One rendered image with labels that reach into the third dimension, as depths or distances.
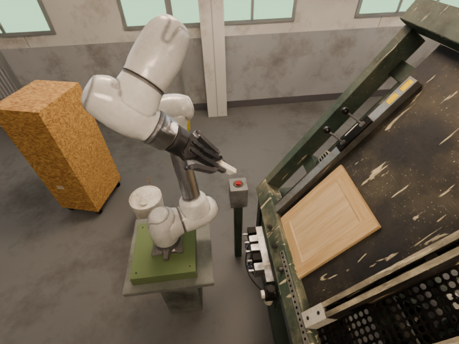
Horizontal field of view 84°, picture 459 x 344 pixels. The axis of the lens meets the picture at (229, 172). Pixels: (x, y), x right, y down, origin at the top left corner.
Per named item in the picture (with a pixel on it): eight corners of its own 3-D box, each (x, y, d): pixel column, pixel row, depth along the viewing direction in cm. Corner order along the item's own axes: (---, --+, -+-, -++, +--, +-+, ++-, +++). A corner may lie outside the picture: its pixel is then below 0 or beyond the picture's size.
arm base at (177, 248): (150, 263, 143) (147, 259, 139) (154, 229, 159) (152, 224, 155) (183, 259, 144) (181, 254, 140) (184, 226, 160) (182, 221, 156)
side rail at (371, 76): (277, 182, 184) (265, 177, 179) (418, 37, 123) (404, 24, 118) (279, 188, 179) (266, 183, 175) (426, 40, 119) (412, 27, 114)
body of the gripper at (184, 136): (174, 146, 62) (203, 162, 68) (182, 118, 66) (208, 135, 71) (158, 154, 67) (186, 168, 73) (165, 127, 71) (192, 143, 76)
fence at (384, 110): (279, 207, 163) (274, 205, 162) (414, 80, 111) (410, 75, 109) (281, 213, 160) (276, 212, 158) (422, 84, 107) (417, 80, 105)
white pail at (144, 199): (141, 209, 276) (128, 178, 244) (169, 206, 279) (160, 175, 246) (136, 234, 254) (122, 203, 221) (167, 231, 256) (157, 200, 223)
